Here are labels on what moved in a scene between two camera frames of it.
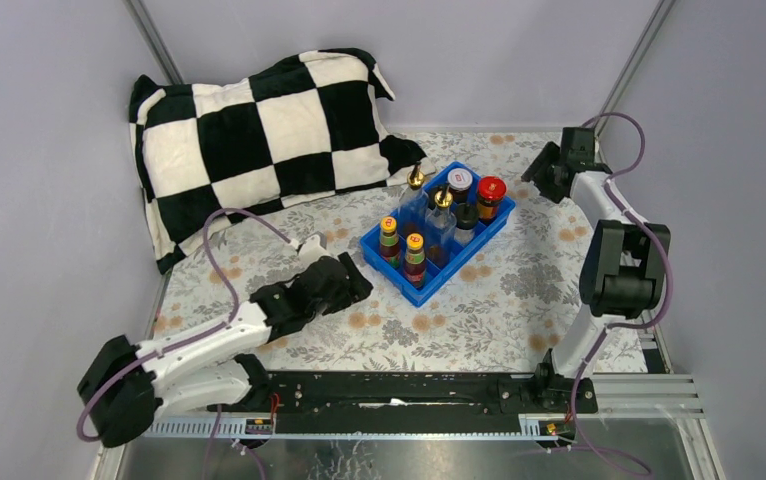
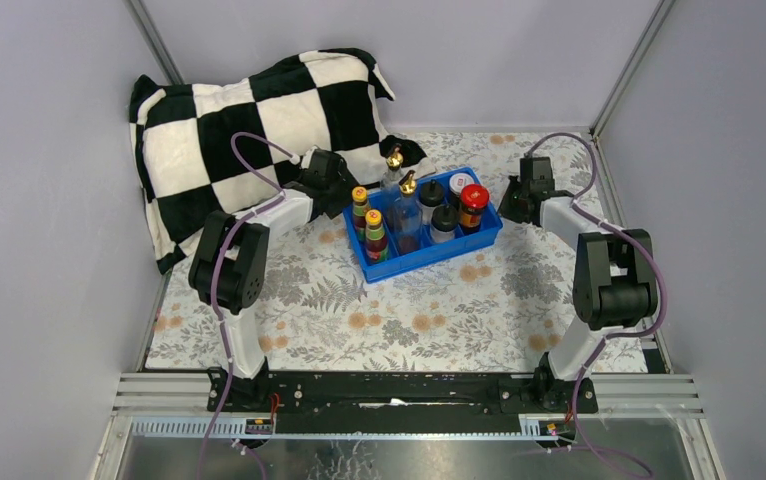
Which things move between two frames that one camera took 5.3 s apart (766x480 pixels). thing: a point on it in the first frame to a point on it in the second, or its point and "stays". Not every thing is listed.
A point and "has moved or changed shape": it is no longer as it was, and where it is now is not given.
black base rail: (419, 402) stays
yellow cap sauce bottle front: (389, 244) to (376, 248)
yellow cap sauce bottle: (415, 268) to (360, 205)
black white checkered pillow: (314, 122) stays
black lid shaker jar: (467, 219) to (430, 196)
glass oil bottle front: (414, 206) to (392, 180)
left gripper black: (356, 288) to (346, 186)
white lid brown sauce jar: (459, 181) stays
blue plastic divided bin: (422, 247) has moved or changed shape
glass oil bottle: (441, 231) to (406, 219)
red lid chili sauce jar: (491, 190) to (473, 200)
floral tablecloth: (505, 315) stays
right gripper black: (536, 172) to (504, 210)
